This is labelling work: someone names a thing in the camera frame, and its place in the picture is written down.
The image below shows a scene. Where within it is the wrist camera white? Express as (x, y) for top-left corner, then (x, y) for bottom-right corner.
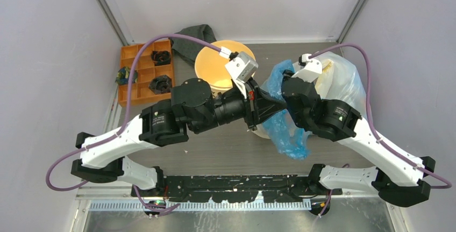
(225, 51), (258, 99)
(291, 54), (323, 83)

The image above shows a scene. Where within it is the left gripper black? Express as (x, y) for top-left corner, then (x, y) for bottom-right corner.
(191, 76), (287, 135)

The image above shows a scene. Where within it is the orange compartment tray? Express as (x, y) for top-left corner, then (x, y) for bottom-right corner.
(118, 39), (175, 107)

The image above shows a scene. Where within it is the black bag roll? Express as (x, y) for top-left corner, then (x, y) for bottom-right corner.
(148, 75), (173, 95)
(151, 51), (172, 66)

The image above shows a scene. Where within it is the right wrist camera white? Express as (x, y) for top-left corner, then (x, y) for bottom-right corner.
(291, 54), (323, 83)

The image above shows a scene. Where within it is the black bag roll lower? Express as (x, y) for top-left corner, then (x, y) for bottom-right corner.
(148, 75), (173, 95)

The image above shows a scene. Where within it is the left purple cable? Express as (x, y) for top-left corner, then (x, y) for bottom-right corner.
(46, 33), (232, 193)

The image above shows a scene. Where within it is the white slotted cable duct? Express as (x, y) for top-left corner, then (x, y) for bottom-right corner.
(88, 199), (311, 212)

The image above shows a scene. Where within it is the yellow trash bin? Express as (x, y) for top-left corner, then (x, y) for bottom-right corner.
(194, 40), (256, 95)

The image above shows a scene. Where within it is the large clear plastic bag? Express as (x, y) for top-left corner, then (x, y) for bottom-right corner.
(261, 52), (367, 118)

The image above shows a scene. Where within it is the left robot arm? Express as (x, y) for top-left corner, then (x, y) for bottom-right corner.
(71, 78), (286, 196)

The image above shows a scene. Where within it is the blue green bag roll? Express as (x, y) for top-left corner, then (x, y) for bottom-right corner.
(115, 66), (138, 86)

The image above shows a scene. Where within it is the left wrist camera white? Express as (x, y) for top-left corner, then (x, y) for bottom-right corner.
(225, 51), (258, 99)

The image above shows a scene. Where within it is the black bag roll upper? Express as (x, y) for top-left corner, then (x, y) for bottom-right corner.
(151, 51), (172, 66)

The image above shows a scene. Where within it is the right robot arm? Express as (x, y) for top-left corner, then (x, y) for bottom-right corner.
(281, 71), (431, 207)

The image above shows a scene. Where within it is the blue trash bag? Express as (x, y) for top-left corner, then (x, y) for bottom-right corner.
(261, 60), (310, 160)

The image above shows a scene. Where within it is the grey dotted cloth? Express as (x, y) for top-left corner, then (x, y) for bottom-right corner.
(170, 24), (217, 67)

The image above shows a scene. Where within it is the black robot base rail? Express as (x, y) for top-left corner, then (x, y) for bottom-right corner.
(139, 170), (330, 203)

